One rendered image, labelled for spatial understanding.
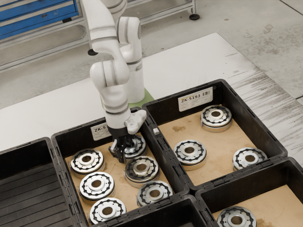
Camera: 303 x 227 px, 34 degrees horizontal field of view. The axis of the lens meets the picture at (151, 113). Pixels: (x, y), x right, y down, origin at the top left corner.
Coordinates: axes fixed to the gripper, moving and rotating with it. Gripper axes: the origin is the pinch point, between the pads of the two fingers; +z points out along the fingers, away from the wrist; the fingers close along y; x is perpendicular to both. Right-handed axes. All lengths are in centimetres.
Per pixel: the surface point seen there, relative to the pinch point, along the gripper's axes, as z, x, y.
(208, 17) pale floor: 85, -51, -219
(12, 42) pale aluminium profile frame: 56, -147, -113
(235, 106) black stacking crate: -3.7, 27.0, -27.1
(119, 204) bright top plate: -0.4, 7.3, 18.8
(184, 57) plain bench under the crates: 15, -10, -74
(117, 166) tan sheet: 2.4, -1.2, 3.8
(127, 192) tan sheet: 2.4, 6.2, 12.3
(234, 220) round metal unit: 1.1, 38.7, 12.4
